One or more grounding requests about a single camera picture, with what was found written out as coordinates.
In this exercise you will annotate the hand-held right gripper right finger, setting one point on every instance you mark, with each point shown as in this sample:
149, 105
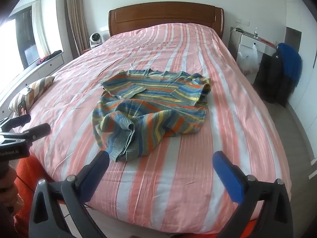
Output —
227, 176

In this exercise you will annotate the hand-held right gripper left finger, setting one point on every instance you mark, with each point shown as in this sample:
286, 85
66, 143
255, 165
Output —
96, 176

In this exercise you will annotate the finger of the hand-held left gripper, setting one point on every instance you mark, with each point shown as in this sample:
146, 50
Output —
37, 131
19, 121

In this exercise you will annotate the striped knit sweater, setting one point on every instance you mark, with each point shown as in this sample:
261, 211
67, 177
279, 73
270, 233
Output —
153, 119

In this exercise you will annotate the dark clothes pile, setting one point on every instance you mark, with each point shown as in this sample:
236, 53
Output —
49, 55

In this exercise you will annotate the person's left hand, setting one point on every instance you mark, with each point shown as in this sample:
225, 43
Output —
8, 195

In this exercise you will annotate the small dark object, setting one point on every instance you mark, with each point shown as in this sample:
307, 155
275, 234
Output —
22, 107

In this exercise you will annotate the striped pillow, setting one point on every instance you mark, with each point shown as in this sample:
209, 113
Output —
37, 89

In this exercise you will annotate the pink striped bed sheet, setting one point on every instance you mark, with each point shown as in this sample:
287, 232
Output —
173, 178

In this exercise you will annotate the white window bench cabinet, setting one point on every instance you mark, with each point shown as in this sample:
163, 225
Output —
49, 64

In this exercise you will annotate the window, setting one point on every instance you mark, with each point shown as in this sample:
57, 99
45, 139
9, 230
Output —
24, 34

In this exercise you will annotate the white sheer curtain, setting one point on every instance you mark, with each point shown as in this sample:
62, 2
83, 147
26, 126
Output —
40, 29

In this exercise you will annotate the wooden nightstand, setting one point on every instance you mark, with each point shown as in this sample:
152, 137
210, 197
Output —
86, 50

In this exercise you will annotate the black jacket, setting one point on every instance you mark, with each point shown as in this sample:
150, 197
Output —
272, 79

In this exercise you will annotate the white round fan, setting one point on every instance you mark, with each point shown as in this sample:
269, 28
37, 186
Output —
95, 39

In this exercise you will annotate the white plastic bag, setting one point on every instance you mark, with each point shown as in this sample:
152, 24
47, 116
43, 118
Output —
247, 62

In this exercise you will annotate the brown curtain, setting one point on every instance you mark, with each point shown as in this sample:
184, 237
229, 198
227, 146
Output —
76, 17

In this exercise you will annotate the white wardrobe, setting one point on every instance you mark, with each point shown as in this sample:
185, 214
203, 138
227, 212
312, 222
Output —
307, 79

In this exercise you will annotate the blue garment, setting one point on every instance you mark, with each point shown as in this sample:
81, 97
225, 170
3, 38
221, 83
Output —
291, 62

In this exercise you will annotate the white desk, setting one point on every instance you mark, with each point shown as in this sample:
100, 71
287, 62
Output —
250, 41

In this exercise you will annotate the wooden headboard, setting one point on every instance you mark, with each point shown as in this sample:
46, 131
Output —
163, 14

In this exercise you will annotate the white wall socket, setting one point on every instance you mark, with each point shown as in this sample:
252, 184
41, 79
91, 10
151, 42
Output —
104, 28

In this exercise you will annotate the grey wall panel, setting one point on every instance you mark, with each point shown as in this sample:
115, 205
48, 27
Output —
293, 38

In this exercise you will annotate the white wall plate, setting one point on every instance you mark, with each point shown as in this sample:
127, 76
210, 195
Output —
241, 22

